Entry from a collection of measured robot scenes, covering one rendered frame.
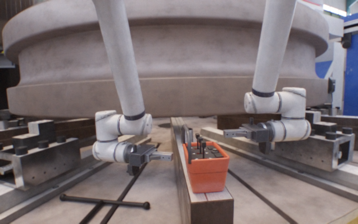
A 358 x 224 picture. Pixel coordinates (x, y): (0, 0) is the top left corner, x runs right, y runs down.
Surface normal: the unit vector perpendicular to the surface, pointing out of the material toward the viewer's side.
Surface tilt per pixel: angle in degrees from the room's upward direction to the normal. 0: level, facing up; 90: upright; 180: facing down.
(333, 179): 90
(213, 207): 90
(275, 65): 118
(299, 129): 90
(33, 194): 90
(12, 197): 72
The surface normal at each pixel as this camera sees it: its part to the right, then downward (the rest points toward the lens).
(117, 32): 0.40, 0.46
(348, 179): -0.85, -0.24
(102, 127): -0.11, 0.11
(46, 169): 0.95, 0.01
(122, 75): 0.02, 0.53
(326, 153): -0.89, 0.07
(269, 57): -0.50, 0.52
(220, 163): 0.08, 0.23
